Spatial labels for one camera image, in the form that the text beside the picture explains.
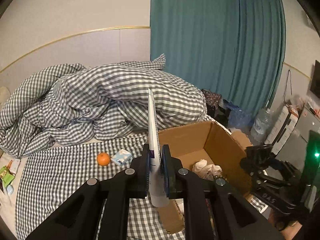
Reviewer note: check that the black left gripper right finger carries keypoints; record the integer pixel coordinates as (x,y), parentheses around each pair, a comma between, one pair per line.
(213,209)

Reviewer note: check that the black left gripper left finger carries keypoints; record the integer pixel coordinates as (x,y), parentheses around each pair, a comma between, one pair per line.
(99,209)

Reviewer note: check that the orange mandarin fruit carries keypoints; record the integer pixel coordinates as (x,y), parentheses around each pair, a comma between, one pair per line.
(103,159)

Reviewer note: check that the blue floral tissue pack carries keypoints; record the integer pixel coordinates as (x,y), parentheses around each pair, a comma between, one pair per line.
(121,157)

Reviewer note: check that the crumpled tissue paper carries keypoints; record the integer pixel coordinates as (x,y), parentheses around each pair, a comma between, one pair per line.
(207,171)

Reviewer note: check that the grey checkered bed sheet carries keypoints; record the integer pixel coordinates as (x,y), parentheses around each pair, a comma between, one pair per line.
(50,176)

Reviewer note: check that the white suitcase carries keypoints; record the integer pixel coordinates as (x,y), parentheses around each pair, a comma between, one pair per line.
(283,128)

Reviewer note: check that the large clear water bottle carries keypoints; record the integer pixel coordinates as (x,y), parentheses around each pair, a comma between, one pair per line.
(260,126)

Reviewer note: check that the grey mini fridge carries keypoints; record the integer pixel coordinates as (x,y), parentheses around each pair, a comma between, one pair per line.
(307,122)

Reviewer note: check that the blue plastic bag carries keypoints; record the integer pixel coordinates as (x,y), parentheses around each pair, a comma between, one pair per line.
(237,117)

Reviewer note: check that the light blue small case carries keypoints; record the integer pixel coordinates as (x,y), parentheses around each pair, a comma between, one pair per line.
(10,190)

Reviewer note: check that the brown cardboard box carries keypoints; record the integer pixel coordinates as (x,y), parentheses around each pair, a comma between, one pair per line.
(181,140)

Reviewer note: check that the green snack packet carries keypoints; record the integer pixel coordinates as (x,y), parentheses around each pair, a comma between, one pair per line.
(6,177)

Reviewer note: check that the white orange flat box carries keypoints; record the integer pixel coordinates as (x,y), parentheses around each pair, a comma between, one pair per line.
(13,165)

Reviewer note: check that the dark floral bag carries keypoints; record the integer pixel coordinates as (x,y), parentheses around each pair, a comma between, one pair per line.
(214,102)

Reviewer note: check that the grey checkered duvet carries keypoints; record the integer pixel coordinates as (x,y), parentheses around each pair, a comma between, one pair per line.
(70,104)

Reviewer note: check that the teal curtain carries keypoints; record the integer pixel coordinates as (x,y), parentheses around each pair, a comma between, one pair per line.
(235,48)

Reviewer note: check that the black wall television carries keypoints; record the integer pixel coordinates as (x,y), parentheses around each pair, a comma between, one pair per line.
(315,82)

